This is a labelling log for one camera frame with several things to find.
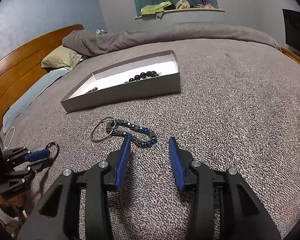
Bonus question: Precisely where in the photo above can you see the large dark bead bracelet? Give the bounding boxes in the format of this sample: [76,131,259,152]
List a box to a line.
[124,70,158,84]

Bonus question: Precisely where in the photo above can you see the light blue pillow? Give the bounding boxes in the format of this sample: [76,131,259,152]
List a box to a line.
[2,69,70,134]

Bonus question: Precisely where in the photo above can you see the wooden television stand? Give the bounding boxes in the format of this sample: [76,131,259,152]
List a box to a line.
[280,47,300,73]

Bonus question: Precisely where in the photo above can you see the person's left hand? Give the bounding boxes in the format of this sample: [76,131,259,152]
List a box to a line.
[0,194,26,209]

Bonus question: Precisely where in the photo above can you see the green cloth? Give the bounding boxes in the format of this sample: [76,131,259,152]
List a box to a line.
[140,1,174,19]

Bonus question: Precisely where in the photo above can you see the thin silver bangle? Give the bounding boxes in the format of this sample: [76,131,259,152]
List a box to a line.
[91,117,115,143]

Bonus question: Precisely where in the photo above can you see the black cord bracelet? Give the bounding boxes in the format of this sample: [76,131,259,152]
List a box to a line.
[44,142,60,160]

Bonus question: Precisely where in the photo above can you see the blue bead bracelet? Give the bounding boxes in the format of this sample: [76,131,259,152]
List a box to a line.
[105,119,157,148]

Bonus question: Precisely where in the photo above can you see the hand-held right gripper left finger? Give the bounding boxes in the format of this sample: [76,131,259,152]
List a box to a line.
[17,137,132,240]

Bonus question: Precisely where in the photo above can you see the grey cardboard box tray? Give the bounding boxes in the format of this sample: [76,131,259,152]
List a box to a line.
[60,50,182,113]

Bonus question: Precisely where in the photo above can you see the windowsill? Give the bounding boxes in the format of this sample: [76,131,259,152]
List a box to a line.
[135,7,225,20]

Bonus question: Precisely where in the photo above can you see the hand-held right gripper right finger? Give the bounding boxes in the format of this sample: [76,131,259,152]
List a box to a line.
[168,137,282,240]

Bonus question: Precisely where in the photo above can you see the green pillow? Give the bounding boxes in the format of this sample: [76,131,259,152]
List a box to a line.
[41,45,87,71]

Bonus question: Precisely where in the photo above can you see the wooden bed headboard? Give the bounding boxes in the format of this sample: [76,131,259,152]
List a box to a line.
[0,24,85,130]

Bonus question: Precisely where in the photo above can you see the white cable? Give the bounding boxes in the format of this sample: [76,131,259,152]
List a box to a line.
[4,126,16,148]

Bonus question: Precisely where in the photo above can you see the black television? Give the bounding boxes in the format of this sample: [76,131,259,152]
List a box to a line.
[282,9,300,55]

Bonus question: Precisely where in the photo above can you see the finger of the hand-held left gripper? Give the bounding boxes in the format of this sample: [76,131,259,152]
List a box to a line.
[2,148,52,163]
[11,158,54,180]

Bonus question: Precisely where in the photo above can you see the beige cloth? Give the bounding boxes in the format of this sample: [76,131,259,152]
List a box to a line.
[175,0,190,10]

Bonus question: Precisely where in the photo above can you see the grey bed blanket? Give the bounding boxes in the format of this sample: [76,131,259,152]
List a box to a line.
[0,39,300,240]

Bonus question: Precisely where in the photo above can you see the grey duvet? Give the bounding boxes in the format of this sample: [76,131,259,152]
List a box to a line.
[62,22,282,57]

